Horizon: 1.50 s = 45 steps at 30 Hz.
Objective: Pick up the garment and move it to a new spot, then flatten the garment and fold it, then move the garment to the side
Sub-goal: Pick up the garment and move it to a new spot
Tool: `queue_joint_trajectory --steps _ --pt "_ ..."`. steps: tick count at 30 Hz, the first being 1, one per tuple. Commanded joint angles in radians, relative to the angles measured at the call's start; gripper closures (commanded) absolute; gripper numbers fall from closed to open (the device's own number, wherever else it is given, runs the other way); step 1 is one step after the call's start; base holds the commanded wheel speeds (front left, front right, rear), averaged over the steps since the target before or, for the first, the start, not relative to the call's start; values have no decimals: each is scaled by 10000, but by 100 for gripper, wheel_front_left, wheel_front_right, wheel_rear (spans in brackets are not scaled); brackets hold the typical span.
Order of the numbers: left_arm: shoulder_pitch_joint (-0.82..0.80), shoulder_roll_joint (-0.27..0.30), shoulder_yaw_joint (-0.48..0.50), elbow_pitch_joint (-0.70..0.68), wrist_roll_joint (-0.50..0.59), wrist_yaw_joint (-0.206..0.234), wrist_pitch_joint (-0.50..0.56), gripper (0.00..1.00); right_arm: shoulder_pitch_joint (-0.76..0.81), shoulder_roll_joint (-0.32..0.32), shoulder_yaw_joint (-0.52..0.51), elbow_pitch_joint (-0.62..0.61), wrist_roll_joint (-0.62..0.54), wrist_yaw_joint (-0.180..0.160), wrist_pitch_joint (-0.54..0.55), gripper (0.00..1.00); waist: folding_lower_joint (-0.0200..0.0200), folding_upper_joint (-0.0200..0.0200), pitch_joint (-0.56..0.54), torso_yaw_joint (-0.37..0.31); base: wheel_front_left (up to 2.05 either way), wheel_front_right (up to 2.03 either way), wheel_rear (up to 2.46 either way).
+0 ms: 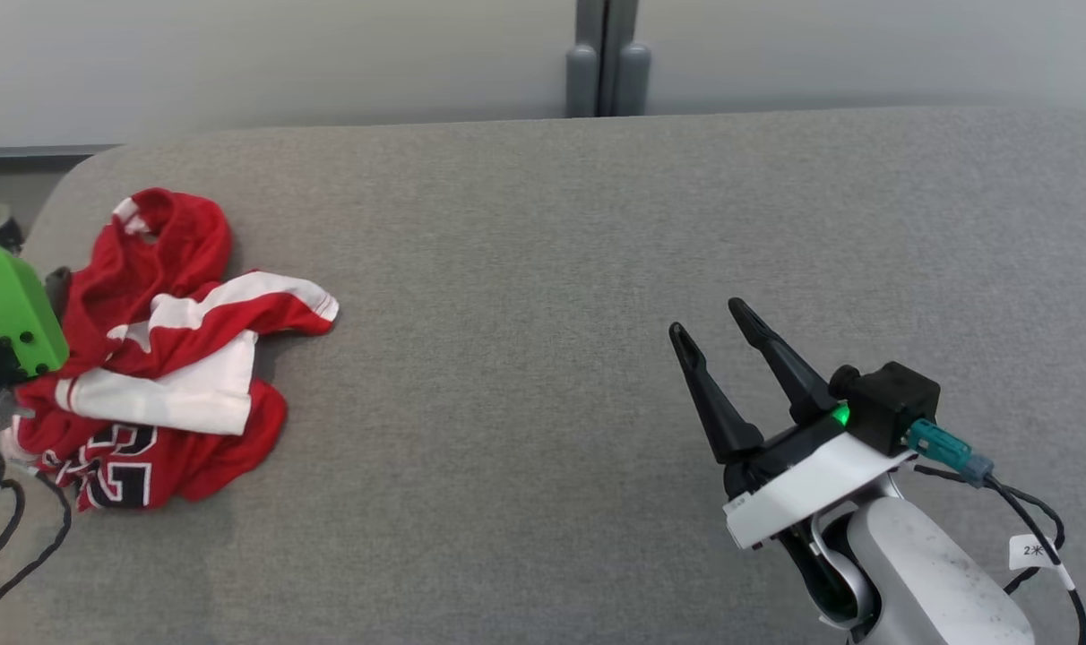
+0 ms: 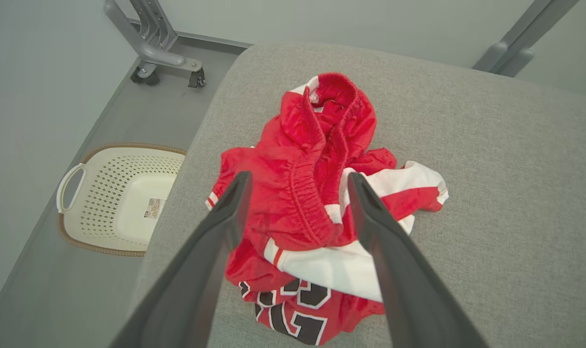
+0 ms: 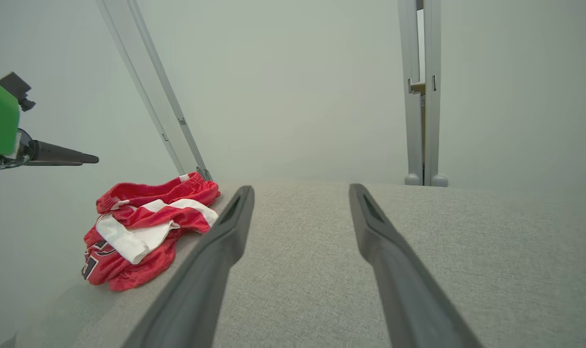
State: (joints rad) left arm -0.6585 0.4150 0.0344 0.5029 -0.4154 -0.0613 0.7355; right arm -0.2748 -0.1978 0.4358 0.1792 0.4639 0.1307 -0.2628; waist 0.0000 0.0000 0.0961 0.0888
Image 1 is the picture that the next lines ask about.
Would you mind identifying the dark grey vertical frame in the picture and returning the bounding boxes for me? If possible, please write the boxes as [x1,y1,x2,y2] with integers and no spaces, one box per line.
[577,0,638,117]

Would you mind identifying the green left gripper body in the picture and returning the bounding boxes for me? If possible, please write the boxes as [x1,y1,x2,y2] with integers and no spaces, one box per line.
[0,231,69,435]

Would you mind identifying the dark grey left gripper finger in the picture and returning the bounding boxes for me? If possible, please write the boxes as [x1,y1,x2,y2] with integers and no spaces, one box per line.
[46,267,73,319]

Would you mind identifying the red shorts white waistband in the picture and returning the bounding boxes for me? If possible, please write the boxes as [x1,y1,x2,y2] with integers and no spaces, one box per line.
[59,186,340,377]

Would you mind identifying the teal right cable connector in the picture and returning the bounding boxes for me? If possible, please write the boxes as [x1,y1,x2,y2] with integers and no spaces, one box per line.
[906,419,994,485]

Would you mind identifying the white right cable label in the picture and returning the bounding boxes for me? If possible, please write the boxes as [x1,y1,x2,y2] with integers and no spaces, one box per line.
[1009,535,1077,588]

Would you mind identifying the grey rounded cylinder post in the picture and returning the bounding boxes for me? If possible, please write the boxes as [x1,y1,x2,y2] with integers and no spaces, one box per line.
[565,43,599,119]
[616,43,651,117]

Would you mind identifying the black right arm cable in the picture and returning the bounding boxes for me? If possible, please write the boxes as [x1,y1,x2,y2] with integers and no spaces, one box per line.
[915,461,1086,645]

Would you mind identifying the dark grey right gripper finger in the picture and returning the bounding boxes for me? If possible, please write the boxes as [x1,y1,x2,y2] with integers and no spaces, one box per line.
[668,322,763,464]
[728,298,835,424]

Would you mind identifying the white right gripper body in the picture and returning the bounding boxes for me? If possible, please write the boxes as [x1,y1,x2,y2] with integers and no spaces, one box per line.
[724,408,916,549]

